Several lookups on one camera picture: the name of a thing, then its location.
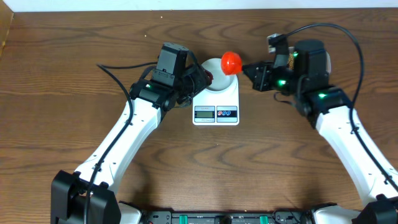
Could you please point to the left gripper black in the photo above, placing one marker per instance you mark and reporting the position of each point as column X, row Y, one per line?
column 195, row 71

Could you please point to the white digital kitchen scale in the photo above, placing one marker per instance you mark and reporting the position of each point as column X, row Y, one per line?
column 217, row 108

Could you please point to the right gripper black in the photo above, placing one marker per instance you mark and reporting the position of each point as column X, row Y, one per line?
column 260, row 82

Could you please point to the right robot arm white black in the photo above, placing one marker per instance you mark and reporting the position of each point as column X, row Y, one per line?
column 303, row 72

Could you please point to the orange measuring scoop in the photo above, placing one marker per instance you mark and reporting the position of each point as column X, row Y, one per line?
column 231, row 63

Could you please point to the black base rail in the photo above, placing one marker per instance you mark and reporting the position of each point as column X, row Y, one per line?
column 276, row 217

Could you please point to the grey bowl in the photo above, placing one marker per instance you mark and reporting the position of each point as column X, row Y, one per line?
column 220, row 81

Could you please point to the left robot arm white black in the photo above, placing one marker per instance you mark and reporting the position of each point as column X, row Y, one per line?
column 88, row 195

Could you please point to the clear plastic soybean container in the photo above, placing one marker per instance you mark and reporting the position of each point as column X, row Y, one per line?
column 293, row 54

